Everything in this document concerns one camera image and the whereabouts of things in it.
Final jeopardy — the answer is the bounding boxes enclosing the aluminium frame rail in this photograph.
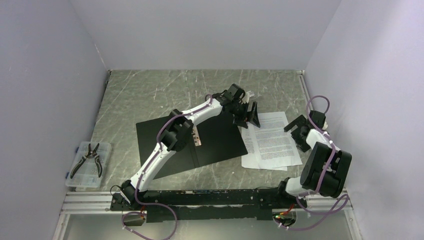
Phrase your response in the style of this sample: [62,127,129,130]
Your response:
[52,191,112,240]

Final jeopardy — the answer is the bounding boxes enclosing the metal folder clip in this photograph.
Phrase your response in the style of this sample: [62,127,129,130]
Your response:
[191,126,202,147]

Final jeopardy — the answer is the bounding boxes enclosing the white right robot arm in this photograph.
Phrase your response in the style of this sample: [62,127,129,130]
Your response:
[275,110,352,208]

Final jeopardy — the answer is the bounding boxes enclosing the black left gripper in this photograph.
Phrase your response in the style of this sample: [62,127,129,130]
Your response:
[229,101,260,130]

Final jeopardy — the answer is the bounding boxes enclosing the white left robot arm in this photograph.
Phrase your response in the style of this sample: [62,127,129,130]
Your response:
[120,83,261,210]

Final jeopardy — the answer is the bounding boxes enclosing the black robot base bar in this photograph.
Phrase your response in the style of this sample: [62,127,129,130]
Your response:
[110,187,299,223]

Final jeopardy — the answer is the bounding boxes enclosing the printed white paper sheet top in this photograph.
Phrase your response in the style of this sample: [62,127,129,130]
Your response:
[241,111,302,168]

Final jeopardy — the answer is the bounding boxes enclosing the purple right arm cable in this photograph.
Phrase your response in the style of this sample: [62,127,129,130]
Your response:
[273,95,350,232]

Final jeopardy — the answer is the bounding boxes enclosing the clear plastic parts box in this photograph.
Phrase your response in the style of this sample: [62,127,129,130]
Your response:
[65,141,112,188]

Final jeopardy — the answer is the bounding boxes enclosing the black handled pliers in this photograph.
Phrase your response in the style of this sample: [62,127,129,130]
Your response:
[69,143,104,180]

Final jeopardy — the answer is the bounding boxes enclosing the beige folder with black inside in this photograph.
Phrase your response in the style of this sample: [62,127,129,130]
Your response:
[135,113,248,179]

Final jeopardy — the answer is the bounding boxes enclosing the printed white paper sheet lower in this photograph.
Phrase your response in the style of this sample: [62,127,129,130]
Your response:
[241,153,288,171]

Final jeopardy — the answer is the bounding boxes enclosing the printed white paper sheet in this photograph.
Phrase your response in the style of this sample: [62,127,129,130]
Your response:
[241,153,288,171]
[241,111,302,168]

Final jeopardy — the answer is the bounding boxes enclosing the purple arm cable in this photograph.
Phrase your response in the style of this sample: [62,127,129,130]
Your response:
[273,95,350,232]
[120,94,215,240]

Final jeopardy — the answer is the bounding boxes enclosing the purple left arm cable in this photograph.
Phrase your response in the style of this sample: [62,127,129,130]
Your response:
[120,94,215,240]

